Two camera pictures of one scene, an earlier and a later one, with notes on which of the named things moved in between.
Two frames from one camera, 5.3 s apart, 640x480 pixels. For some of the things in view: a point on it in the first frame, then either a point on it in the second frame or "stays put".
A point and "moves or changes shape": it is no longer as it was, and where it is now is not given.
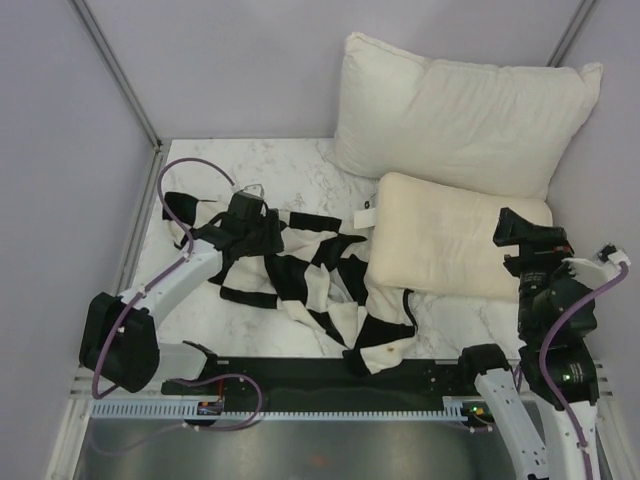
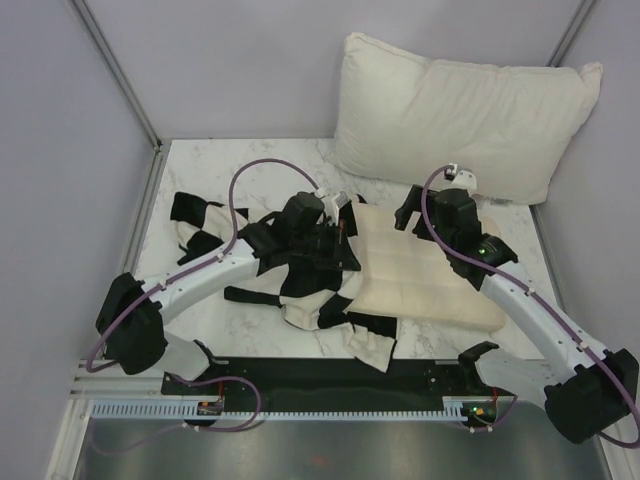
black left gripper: [272, 241] to [338, 255]
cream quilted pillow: [433, 238] moves or changes shape
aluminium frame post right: [569, 33] stays put
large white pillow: [506, 127] stays put
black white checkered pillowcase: [310, 276] moves or changes shape
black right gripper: [537, 243] to [403, 214]
